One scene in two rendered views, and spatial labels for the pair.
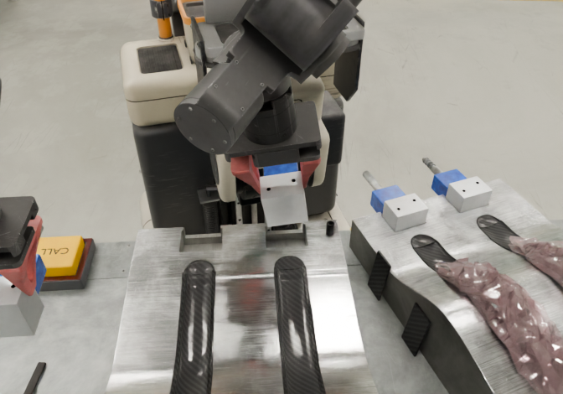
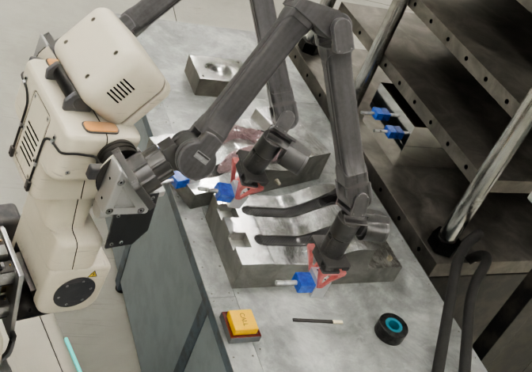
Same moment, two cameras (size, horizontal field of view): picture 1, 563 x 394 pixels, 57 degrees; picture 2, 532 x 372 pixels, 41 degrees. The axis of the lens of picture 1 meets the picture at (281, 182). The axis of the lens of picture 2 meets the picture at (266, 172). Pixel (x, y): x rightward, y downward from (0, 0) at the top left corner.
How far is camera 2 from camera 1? 1.88 m
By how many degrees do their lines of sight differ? 87
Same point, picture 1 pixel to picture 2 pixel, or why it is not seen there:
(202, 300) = (271, 241)
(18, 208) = (319, 237)
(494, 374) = (273, 167)
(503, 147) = not seen: outside the picture
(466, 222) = not seen: hidden behind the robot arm
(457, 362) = not seen: hidden behind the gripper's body
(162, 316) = (284, 251)
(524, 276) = (232, 146)
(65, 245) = (237, 315)
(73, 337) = (276, 312)
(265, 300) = (266, 220)
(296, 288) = (255, 211)
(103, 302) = (253, 305)
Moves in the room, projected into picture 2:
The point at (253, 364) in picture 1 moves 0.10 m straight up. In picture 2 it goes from (293, 225) to (305, 197)
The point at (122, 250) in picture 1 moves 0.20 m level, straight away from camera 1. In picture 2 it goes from (218, 303) to (149, 331)
